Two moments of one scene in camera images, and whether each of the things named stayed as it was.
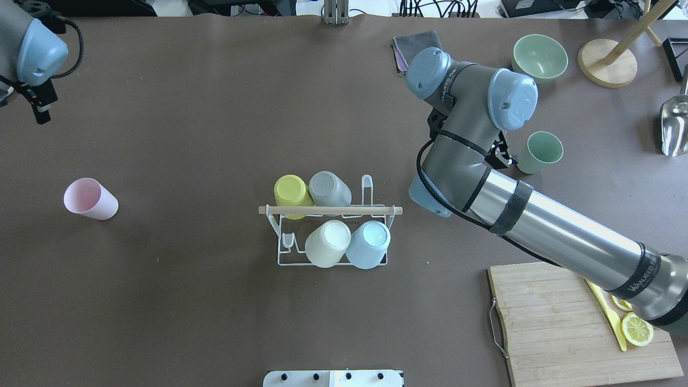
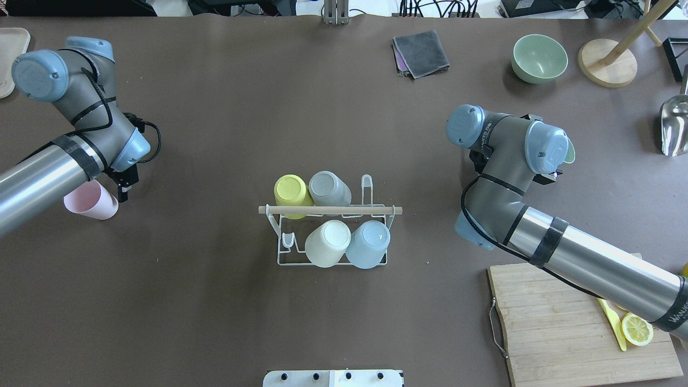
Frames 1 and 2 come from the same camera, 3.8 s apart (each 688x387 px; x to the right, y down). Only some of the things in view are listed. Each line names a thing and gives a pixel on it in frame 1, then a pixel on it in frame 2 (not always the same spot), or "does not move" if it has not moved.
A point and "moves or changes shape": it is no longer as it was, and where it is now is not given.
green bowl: [539, 56] does not move
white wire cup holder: [334, 235] does not move
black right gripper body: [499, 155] -> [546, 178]
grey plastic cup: [327, 188] does not move
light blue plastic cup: [367, 246] does not move
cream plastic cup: [327, 244] does not move
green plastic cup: [543, 148] moves or changes shape
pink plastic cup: [87, 196] does not move
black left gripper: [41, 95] -> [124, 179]
